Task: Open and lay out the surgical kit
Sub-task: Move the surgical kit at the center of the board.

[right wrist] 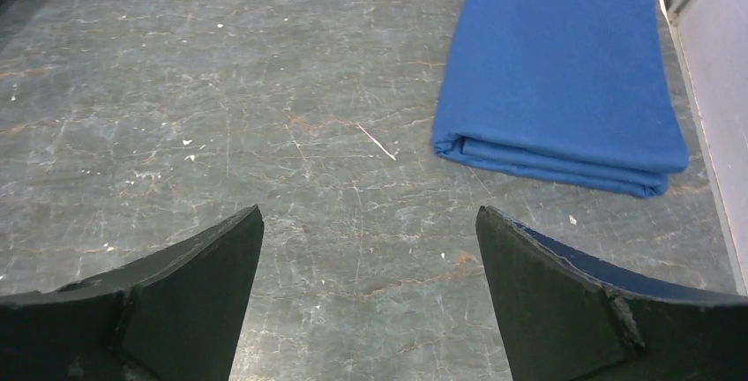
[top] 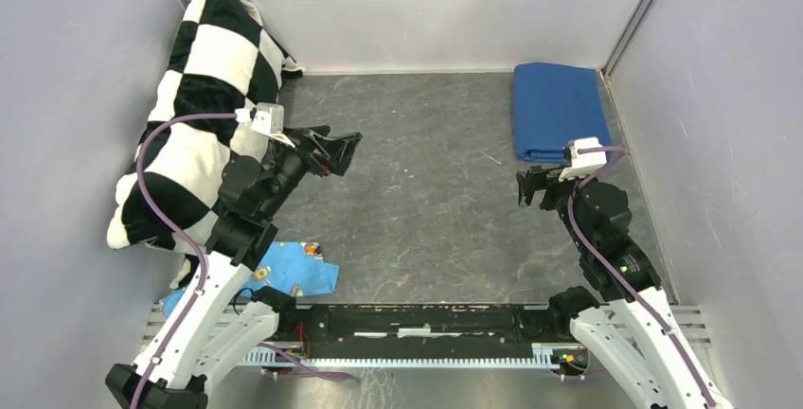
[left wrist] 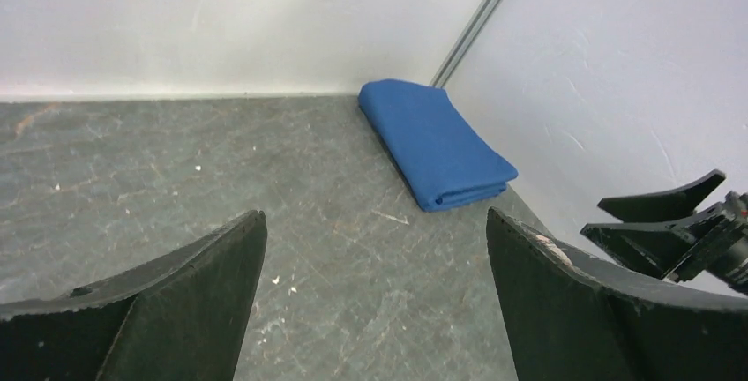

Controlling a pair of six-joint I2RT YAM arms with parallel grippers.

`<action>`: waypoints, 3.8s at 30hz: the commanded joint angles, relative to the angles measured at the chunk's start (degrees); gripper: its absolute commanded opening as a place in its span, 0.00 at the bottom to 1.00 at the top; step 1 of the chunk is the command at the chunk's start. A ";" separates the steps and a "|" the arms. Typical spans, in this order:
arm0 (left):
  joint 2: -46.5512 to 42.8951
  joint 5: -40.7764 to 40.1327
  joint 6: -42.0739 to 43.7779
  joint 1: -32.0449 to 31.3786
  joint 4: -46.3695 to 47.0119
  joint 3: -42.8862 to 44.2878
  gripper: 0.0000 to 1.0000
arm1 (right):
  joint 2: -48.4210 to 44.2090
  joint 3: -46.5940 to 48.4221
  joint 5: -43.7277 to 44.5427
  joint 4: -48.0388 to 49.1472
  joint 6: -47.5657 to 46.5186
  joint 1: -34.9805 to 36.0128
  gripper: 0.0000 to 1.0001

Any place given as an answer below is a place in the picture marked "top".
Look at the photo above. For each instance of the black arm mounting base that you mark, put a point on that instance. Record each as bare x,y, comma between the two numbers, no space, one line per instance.
422,331

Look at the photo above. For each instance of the aluminium frame rail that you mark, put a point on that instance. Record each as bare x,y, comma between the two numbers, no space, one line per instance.
690,321

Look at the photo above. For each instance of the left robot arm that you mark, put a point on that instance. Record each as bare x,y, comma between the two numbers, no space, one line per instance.
186,361

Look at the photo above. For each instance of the black white checkered pillow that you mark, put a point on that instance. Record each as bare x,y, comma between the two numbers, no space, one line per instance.
222,59

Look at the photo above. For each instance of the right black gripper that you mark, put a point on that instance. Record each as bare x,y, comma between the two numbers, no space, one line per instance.
526,184

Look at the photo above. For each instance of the white slotted cable duct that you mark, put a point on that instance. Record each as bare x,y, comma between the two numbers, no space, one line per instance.
540,358

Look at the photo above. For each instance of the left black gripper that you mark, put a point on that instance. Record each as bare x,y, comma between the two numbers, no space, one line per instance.
335,152

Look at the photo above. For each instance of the blue surgical drape cloth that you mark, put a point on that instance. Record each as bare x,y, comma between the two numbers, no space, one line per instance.
552,105

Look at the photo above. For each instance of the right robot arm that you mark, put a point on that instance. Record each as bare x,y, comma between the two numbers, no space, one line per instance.
628,325

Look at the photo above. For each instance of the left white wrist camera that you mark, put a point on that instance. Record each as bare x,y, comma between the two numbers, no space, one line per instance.
266,119

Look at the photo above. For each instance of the light blue patterned cloth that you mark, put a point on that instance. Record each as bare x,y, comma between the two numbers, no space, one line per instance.
294,268

